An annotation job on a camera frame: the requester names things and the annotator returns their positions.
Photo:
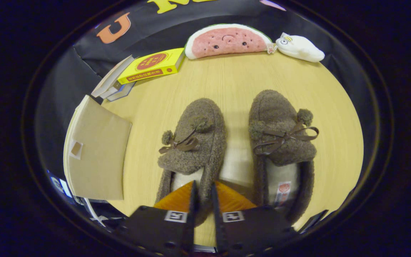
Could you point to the black backdrop cloth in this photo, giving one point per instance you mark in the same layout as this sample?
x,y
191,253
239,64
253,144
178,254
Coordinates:
x,y
59,89

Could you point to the blue book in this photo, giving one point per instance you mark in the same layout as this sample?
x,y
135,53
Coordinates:
x,y
127,91

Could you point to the yellow book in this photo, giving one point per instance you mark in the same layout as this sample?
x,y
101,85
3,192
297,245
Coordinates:
x,y
152,66

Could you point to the grey book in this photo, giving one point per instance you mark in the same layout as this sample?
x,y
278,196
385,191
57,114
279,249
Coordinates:
x,y
111,92

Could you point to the watermelon slice plush toy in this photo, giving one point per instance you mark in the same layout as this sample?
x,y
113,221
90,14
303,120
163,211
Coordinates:
x,y
227,43

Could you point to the brown fluffy shoe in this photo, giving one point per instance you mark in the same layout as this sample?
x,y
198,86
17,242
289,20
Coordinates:
x,y
273,117
198,142

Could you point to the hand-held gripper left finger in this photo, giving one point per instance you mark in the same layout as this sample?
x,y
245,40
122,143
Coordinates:
x,y
190,228

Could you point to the beige fabric storage box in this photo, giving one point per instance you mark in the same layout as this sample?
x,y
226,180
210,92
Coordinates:
x,y
98,153

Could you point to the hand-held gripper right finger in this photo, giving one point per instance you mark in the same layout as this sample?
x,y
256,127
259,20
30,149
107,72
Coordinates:
x,y
219,232

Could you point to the white plush toy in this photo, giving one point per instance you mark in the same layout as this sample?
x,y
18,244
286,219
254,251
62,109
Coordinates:
x,y
302,48

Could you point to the blue printed box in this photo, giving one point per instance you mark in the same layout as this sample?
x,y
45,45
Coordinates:
x,y
59,184

